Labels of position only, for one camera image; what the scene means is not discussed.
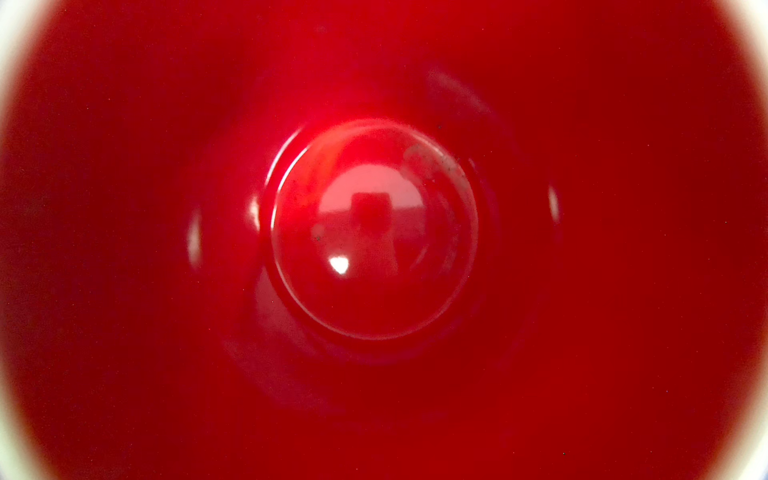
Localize red interior mug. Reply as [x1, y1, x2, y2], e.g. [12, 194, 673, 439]
[1, 1, 767, 479]

